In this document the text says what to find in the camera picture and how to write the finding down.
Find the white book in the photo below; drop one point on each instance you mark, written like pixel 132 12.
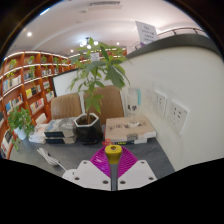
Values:
pixel 36 140
pixel 38 129

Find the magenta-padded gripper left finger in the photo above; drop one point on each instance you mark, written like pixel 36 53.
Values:
pixel 88 175

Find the leafy plant in white pot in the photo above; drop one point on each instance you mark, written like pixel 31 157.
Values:
pixel 20 133

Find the recessed ceiling lights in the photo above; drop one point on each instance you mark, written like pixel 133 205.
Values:
pixel 29 34

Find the tan upholstered chair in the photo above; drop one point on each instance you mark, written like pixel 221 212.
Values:
pixel 112 104
pixel 66 106

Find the white wall socket plate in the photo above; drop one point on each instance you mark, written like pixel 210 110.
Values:
pixel 178 116
pixel 160 104

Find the black ceiling track rail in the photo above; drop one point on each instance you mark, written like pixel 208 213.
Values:
pixel 181 30

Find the multi-bulb ceiling lamp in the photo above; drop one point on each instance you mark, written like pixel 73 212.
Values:
pixel 88 42

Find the ceiling air vent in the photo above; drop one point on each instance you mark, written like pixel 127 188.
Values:
pixel 104 4

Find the tall plant in black pot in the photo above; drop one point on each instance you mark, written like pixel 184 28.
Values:
pixel 87 131

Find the yellow charger block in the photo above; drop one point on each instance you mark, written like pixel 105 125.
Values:
pixel 113 151

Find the orange bookshelf unit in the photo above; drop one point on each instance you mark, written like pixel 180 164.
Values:
pixel 33 96

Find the thin red-spined book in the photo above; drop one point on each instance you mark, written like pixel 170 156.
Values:
pixel 106 143

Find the large beige book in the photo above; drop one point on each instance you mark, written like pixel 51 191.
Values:
pixel 130 130

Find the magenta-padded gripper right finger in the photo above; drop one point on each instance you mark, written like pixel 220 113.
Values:
pixel 138 175

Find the small white framed sign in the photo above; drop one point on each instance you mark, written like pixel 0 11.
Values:
pixel 95 57

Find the white hanging banner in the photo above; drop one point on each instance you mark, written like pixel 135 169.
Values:
pixel 146 32

